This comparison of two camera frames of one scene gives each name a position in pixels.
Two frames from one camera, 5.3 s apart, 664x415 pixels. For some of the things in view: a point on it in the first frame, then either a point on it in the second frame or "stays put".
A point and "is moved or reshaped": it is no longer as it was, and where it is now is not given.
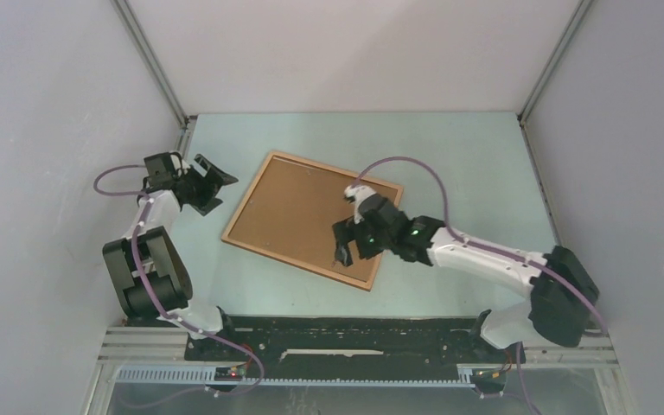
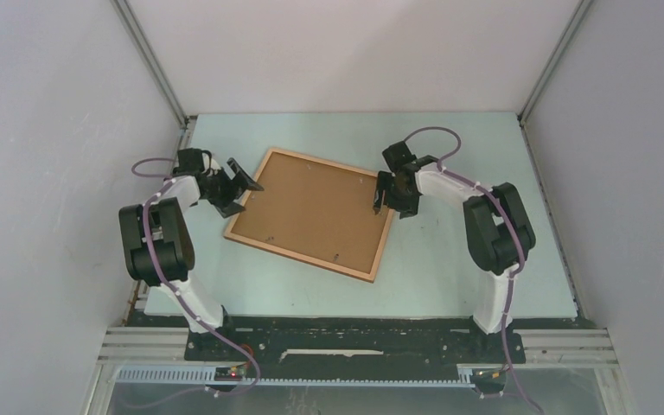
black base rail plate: (345, 341) stays put
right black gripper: (349, 230) → (384, 181)
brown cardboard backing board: (291, 213) stays put
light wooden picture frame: (366, 285) is moved or reshaped
